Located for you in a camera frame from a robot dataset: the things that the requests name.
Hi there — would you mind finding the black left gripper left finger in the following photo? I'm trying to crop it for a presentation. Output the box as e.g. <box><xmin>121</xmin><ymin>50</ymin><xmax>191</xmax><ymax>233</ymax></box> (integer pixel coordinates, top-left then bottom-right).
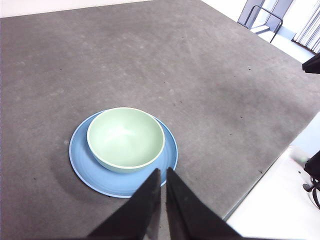
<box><xmin>84</xmin><ymin>168</ymin><xmax>162</xmax><ymax>240</ymax></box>

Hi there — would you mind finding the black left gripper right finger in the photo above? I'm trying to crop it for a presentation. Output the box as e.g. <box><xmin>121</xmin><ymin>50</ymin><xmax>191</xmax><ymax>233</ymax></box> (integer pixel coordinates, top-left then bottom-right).
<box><xmin>165</xmin><ymin>166</ymin><xmax>249</xmax><ymax>240</ymax></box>

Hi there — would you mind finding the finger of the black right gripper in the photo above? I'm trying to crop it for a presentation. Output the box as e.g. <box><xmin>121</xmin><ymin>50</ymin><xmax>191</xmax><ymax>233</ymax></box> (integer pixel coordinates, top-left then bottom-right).
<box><xmin>301</xmin><ymin>53</ymin><xmax>320</xmax><ymax>75</ymax></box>

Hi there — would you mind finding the blue round plate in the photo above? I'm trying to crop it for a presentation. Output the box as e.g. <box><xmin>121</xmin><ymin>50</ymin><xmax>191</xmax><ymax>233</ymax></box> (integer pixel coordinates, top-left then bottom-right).
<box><xmin>68</xmin><ymin>109</ymin><xmax>179</xmax><ymax>199</ymax></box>

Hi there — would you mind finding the pale green ribbed bowl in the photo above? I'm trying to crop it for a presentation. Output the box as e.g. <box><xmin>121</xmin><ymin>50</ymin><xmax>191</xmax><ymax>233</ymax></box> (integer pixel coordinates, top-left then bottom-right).
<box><xmin>86</xmin><ymin>106</ymin><xmax>166</xmax><ymax>175</ymax></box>

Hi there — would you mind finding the white pleated curtain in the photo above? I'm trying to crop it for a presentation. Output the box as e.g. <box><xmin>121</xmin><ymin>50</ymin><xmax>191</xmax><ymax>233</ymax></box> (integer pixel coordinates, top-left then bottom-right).
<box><xmin>291</xmin><ymin>0</ymin><xmax>320</xmax><ymax>55</ymax></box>

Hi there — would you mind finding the black metal frame cart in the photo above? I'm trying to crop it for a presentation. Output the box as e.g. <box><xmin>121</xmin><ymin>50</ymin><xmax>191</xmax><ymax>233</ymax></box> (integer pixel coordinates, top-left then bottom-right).
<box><xmin>236</xmin><ymin>0</ymin><xmax>285</xmax><ymax>44</ymax></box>

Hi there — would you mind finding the black camera unit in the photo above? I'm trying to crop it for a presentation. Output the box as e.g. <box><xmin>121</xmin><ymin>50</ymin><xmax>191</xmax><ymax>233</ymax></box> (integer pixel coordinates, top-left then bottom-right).
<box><xmin>303</xmin><ymin>149</ymin><xmax>320</xmax><ymax>183</ymax></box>

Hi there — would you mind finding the black camera cable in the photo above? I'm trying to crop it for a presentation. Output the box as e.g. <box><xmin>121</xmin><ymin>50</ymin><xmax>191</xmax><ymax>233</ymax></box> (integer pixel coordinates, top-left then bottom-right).
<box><xmin>302</xmin><ymin>180</ymin><xmax>320</xmax><ymax>204</ymax></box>

